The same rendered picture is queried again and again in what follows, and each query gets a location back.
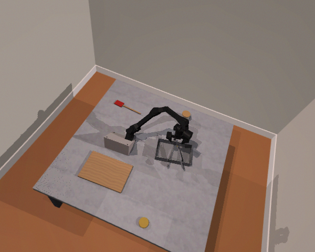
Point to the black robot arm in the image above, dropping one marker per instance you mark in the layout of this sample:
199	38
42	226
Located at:
180	128

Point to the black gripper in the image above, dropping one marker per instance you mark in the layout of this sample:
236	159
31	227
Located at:
169	136

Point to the red mallet with wooden handle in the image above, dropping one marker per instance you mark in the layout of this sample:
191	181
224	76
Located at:
119	103

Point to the wooden board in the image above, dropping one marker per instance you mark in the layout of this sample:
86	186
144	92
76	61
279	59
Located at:
106	171

